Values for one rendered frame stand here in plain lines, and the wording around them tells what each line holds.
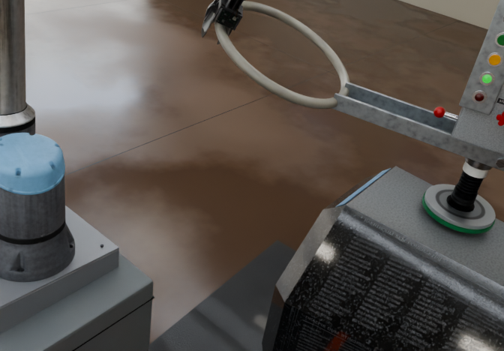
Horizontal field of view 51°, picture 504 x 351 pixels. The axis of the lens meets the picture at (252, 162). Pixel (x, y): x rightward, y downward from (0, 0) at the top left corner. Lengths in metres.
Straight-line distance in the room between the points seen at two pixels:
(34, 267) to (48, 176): 0.21
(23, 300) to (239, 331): 1.28
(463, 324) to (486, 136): 0.51
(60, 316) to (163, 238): 1.52
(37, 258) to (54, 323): 0.15
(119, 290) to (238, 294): 1.23
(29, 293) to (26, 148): 0.31
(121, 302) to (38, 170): 0.37
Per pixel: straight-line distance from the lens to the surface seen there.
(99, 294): 1.31
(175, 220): 2.86
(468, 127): 1.53
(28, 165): 1.14
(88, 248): 1.33
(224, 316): 2.40
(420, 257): 1.62
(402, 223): 1.68
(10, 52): 1.22
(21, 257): 1.24
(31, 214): 1.17
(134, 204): 2.95
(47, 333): 1.25
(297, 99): 1.53
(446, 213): 1.70
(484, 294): 1.61
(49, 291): 1.27
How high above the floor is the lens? 1.81
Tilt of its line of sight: 32 degrees down
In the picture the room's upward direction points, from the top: 10 degrees clockwise
